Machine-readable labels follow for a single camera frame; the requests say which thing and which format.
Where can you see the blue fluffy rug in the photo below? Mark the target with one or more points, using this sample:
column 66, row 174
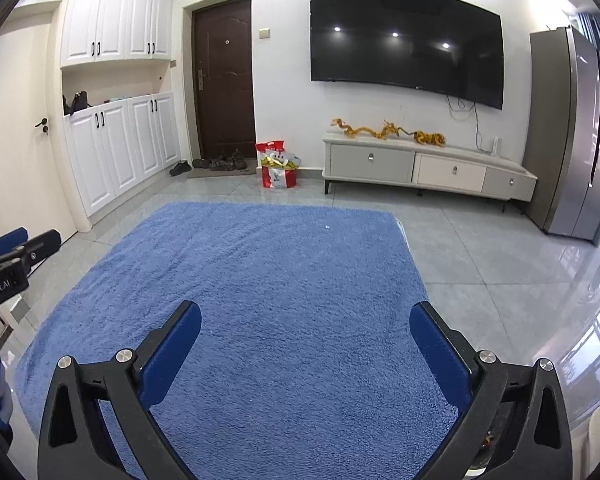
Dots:
column 255, row 310

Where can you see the red white gift bag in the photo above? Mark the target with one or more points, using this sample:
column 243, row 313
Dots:
column 270, row 149
column 277, row 177

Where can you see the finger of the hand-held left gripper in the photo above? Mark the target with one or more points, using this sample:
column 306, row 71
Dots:
column 42, row 246
column 7, row 241

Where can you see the brown doormat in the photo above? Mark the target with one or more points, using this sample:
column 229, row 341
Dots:
column 220, row 174

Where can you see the grey white television cabinet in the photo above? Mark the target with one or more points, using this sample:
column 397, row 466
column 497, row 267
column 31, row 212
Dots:
column 370, row 162

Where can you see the white wall cabinet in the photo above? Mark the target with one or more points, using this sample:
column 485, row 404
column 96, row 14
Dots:
column 115, row 15

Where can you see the golden tiger ornament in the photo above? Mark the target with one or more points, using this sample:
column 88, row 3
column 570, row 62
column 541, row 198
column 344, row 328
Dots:
column 430, row 139

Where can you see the grey curtain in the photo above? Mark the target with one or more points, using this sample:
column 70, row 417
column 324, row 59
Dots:
column 597, row 32

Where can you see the grey refrigerator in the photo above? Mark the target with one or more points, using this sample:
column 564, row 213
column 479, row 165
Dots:
column 565, row 135

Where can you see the dark brown entrance door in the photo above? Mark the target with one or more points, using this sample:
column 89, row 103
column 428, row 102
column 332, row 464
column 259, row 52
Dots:
column 225, row 85

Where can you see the black handbag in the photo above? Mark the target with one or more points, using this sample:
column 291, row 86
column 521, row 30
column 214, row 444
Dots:
column 79, row 103

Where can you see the brown shoe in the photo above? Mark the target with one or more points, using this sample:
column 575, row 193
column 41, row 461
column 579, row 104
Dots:
column 238, row 160
column 221, row 163
column 201, row 163

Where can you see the beige wall switch plate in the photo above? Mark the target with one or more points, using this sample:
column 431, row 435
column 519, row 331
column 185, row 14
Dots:
column 264, row 33

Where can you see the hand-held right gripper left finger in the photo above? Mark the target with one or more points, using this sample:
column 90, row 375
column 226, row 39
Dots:
column 167, row 355

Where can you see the small white device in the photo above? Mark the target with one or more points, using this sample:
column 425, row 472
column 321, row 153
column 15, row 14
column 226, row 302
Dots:
column 496, row 146

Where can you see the black wall television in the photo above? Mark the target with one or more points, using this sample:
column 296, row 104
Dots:
column 405, row 45

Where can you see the white base cabinet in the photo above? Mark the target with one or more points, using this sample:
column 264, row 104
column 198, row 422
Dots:
column 125, row 150

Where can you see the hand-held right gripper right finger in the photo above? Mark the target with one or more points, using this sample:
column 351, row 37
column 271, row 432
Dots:
column 442, row 355

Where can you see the golden dragon ornament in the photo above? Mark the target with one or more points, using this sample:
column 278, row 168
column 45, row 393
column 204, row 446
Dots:
column 365, row 131

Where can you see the white interior door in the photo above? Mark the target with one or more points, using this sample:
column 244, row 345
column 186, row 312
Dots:
column 20, row 85

